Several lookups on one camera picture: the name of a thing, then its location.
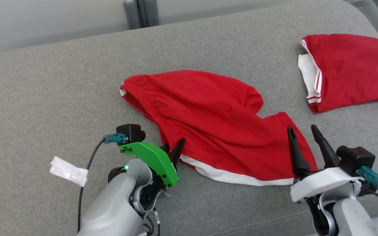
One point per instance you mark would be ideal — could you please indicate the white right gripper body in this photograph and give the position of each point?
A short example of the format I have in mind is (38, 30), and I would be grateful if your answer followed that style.
(320, 183)

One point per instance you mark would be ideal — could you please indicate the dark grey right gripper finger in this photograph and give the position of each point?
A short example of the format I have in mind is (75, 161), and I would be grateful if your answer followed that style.
(298, 157)
(326, 152)

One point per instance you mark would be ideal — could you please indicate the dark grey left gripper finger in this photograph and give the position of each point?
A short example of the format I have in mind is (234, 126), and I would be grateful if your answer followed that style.
(178, 152)
(166, 148)

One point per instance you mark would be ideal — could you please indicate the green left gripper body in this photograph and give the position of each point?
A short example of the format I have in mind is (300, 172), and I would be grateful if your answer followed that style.
(153, 160)

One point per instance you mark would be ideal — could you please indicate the red shorts with white stripes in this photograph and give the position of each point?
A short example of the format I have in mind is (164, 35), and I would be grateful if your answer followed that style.
(215, 121)

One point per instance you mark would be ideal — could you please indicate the red and white shirt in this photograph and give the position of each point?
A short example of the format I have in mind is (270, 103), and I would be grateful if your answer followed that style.
(353, 68)

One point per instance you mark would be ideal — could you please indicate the grey fabric sofa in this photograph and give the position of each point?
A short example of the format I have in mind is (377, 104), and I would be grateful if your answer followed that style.
(61, 98)

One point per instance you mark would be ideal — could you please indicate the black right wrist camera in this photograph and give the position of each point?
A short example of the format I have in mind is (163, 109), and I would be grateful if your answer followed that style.
(356, 160)

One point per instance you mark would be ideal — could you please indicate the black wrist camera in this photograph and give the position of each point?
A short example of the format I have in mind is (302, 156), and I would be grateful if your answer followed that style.
(130, 132)
(356, 160)

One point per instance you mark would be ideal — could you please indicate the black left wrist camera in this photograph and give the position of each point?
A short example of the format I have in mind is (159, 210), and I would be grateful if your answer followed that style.
(130, 132)

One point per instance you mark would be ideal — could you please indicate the grey partition post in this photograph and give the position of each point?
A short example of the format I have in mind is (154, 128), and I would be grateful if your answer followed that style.
(141, 13)

